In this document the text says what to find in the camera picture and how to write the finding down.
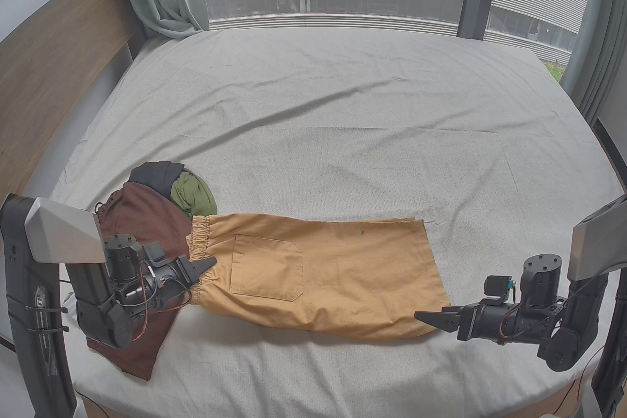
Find bed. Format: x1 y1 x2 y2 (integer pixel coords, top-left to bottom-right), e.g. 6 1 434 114
0 0 627 418

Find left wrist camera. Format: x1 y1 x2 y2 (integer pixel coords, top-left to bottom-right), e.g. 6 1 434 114
141 242 168 268

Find brown shorts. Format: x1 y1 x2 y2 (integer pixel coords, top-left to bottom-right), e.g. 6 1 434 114
86 181 194 381

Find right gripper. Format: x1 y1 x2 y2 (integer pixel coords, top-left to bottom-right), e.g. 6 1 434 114
414 300 524 343

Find black garment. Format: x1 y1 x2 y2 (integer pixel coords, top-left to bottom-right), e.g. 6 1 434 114
128 160 186 201

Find tan shorts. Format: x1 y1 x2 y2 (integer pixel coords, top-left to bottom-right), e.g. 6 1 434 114
185 213 451 342

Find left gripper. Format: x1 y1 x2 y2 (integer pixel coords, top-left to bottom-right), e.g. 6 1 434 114
156 256 218 305

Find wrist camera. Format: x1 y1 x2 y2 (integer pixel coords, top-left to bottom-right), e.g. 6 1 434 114
482 275 518 307
141 242 168 268

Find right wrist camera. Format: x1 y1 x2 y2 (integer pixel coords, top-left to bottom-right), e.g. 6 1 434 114
482 275 518 307

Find black cable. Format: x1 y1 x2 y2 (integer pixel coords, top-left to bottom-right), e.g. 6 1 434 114
558 342 605 407

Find green garment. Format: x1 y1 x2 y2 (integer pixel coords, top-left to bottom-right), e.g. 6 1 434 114
170 170 217 218

